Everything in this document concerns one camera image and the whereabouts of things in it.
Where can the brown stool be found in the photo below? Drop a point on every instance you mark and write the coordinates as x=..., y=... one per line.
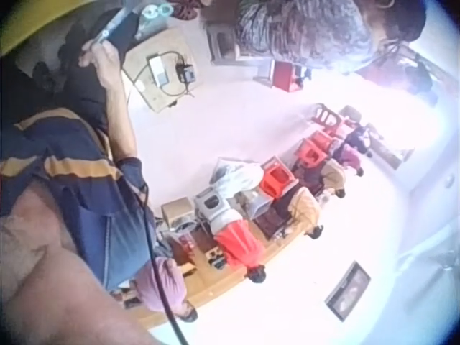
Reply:
x=221, y=41

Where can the person's legs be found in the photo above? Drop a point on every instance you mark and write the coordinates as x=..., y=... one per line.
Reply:
x=77, y=86

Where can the red plastic stool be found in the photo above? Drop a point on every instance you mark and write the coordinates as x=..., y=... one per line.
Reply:
x=276, y=181
x=312, y=152

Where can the red box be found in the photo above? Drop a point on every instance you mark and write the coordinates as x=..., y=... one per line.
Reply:
x=285, y=76

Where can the yellow curved object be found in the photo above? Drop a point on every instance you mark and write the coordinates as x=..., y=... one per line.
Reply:
x=25, y=21

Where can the small black electronic box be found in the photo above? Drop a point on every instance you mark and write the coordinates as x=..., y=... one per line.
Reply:
x=186, y=72

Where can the tan wooden board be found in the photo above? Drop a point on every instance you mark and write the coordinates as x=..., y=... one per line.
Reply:
x=158, y=93

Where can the long wooden table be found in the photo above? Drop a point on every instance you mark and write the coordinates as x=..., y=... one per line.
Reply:
x=230, y=276

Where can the person's right fingers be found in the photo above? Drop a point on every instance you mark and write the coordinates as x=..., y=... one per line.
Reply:
x=91, y=54

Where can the grey plastic stool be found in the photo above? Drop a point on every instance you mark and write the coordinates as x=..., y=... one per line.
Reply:
x=212, y=205

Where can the tan cardboard box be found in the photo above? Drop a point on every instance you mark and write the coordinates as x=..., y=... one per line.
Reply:
x=177, y=211

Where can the grey blue pen-shaped tool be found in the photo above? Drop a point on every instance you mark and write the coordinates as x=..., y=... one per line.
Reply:
x=112, y=24

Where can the red plastic chair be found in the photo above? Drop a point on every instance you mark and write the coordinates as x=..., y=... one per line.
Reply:
x=328, y=118

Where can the person's right hand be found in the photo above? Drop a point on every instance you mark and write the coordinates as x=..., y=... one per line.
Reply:
x=108, y=64

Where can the white rectangular device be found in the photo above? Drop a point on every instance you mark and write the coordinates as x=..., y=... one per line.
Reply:
x=159, y=71

